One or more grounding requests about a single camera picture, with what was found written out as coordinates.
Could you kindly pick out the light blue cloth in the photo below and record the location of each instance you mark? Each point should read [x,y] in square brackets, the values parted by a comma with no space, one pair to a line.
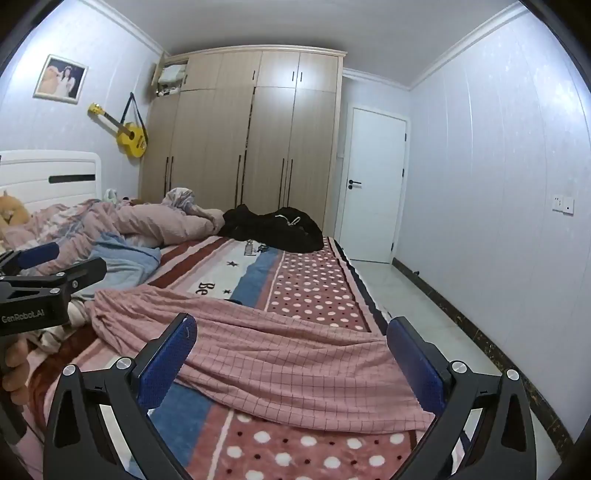
[120,263]

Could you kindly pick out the black hooded jacket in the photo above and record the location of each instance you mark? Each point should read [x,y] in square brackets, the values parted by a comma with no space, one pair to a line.
[281,228]

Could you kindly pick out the person's left hand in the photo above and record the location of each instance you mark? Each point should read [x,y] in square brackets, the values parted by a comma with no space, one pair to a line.
[16,369]

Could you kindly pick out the beige wooden wardrobe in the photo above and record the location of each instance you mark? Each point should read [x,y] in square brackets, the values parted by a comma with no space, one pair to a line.
[277,138]

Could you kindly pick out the orange plush toy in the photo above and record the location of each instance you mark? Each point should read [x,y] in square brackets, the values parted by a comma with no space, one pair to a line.
[11,207]

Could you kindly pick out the white wall socket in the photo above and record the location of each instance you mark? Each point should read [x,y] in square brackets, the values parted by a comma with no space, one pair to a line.
[563,204]

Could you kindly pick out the white door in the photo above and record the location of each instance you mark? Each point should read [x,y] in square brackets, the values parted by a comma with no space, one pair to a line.
[374,184]

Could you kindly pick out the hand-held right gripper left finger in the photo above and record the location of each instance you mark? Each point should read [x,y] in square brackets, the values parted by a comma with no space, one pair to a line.
[168,360]

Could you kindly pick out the framed wall picture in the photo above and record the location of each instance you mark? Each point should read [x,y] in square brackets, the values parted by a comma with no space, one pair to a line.
[60,78]

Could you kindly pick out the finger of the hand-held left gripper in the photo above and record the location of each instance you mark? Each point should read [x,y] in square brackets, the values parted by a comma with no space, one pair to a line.
[78,272]
[39,254]

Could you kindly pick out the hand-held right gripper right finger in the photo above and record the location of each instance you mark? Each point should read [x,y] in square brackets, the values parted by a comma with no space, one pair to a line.
[415,364]

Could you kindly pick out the white stored box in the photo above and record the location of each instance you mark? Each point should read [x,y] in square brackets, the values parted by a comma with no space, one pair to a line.
[171,76]

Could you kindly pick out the polka dot printed blanket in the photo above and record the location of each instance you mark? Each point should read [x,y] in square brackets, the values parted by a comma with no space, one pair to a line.
[314,286]

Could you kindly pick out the pink checked pants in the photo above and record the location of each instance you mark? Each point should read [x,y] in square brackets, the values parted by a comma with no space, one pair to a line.
[277,350]

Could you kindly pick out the small clear bottle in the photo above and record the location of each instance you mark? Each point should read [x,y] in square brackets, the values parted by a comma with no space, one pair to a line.
[249,248]

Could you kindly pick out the white bed headboard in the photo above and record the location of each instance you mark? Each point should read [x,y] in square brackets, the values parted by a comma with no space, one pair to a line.
[27,175]

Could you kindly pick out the yellow guitar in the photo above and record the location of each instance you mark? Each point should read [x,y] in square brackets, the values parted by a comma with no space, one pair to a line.
[131,136]

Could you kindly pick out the pink duvet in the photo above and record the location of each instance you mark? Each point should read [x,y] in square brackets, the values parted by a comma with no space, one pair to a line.
[152,221]

